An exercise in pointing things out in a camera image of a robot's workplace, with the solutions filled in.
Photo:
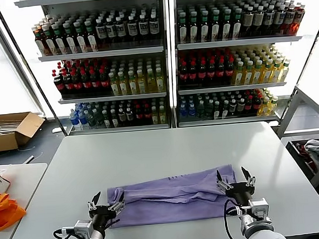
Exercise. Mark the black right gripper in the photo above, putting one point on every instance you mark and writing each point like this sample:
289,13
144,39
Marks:
240,194

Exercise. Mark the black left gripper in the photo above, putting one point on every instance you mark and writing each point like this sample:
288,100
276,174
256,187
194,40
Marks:
103,216

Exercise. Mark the purple t-shirt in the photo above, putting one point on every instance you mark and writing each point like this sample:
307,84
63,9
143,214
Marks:
167,208

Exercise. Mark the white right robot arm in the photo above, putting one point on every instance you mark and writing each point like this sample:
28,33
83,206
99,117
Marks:
261,231

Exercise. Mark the dark storage bin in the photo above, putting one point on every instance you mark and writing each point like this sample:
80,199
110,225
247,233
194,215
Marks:
293,147

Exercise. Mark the small dark bottle white label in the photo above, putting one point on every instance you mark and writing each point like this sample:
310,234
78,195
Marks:
114,119
106,120
225,110
217,110

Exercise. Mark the small dark bottle grey label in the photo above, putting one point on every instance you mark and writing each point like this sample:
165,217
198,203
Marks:
241,106
130,116
122,116
233,107

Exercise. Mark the red crumpled garment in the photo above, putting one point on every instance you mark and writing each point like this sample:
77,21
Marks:
311,162

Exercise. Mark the green tinted drink bottle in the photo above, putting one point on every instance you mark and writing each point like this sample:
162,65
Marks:
92,118
201,110
209,109

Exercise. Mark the red cap cola bottle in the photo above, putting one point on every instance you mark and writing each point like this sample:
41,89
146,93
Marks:
96,82
193,74
249,105
87,83
220,71
78,84
105,82
211,72
257,104
202,73
60,85
229,70
184,74
147,114
69,85
139,115

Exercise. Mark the yellow juice bottle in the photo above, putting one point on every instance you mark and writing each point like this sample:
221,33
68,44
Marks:
248,76
160,82
273,105
239,76
142,84
133,85
155,115
267,75
257,75
276,74
285,73
162,114
152,83
124,86
115,87
264,108

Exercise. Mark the white side table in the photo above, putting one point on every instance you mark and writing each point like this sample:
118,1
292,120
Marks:
28,181

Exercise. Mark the blue label water bottle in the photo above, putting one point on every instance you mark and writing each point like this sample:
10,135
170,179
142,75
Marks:
184,111
75,120
192,110
84,119

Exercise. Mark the small white floor object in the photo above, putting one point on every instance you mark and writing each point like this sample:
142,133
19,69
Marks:
57,129

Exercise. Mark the orange fabric bag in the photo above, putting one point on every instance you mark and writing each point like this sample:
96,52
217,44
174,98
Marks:
5,213

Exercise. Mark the orange and white carton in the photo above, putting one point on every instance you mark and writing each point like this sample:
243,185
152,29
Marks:
1,183

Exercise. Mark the open cardboard box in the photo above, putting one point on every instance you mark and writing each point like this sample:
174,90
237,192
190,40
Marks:
3,142

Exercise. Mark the white strips bundle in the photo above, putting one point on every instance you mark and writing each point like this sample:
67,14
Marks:
5,126

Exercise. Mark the grey metal shelving rack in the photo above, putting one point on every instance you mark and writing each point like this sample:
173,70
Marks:
104,53
238,42

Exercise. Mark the thin dark metal pole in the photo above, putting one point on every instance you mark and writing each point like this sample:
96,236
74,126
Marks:
307,60
27,65

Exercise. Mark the dark tea bottle green neck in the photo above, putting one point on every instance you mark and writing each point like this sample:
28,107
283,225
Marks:
227,28
237,27
194,30
50,43
81,40
92,40
183,31
71,42
205,30
216,29
60,43

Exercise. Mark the dark drink bottle beige label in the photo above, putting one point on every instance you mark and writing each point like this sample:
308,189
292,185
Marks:
248,20
259,19

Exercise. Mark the dark drink bottle white label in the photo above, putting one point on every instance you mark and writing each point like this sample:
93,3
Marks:
144,27
112,31
102,32
121,30
154,26
133,29
279,18
269,18

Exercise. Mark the red drink bottle white label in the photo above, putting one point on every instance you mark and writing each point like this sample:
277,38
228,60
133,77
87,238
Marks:
299,16
289,17

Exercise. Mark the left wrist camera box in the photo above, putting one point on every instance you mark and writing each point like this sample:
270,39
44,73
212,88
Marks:
83,229

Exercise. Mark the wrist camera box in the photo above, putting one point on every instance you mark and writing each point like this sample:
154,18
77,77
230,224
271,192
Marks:
259,207
83,229

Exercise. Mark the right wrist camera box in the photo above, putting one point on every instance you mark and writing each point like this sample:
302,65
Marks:
259,207

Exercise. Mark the grey metal frame cart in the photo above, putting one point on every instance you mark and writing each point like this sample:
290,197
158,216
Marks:
289,113

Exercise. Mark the wide grey frame post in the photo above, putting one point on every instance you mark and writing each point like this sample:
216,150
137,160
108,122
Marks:
14,66

